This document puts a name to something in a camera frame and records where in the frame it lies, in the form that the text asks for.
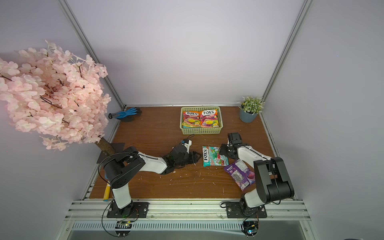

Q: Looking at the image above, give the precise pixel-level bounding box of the teal Fox's candy bag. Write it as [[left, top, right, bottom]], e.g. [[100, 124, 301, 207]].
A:
[[202, 146, 229, 167]]

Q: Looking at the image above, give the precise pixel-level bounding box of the purple candy bag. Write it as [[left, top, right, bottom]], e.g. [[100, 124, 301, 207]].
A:
[[224, 159, 256, 191]]

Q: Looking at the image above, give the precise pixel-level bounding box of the yellow pink Fox's candy bag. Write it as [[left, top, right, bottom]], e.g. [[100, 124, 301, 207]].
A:
[[200, 109, 219, 128]]

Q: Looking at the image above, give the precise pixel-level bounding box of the red Fox's candy bag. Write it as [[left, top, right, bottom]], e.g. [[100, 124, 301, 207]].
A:
[[182, 111, 201, 129]]

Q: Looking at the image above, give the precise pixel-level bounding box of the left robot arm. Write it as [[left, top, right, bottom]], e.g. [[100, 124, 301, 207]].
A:
[[101, 140, 202, 211]]

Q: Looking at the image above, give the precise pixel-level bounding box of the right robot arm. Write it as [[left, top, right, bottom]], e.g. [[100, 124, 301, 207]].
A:
[[220, 133, 295, 209]]

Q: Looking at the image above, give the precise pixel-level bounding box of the green plastic basket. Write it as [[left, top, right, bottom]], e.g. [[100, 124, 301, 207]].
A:
[[180, 106, 224, 135]]

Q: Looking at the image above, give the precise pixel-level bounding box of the small potted green plant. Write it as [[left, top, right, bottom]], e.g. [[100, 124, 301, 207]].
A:
[[240, 96, 265, 123]]

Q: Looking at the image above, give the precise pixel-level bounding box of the blue black work glove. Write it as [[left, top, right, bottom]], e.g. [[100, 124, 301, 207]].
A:
[[108, 108, 142, 122]]

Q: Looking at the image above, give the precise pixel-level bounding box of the blue yellow garden fork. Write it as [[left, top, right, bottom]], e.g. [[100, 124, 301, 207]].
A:
[[103, 175, 111, 202]]

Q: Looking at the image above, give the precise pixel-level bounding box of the right controller board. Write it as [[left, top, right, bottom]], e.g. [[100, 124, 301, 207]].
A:
[[241, 221, 259, 237]]

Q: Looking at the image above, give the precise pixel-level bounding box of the controller board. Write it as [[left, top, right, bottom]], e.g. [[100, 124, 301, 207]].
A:
[[115, 221, 133, 238], [241, 221, 259, 237]]

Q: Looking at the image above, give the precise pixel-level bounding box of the left controller board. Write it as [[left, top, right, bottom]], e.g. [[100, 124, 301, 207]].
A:
[[115, 221, 133, 238]]

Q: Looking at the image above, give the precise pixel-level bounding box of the pink artificial blossom tree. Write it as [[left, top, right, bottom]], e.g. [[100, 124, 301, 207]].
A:
[[1, 42, 115, 155]]

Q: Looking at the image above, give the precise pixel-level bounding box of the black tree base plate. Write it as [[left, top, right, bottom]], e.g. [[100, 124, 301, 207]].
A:
[[97, 143, 125, 164]]

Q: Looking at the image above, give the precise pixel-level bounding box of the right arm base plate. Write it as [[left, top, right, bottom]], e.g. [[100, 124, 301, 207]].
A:
[[220, 200, 267, 219]]

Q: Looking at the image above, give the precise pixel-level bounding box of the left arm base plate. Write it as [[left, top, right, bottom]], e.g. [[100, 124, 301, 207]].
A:
[[107, 201, 150, 219]]

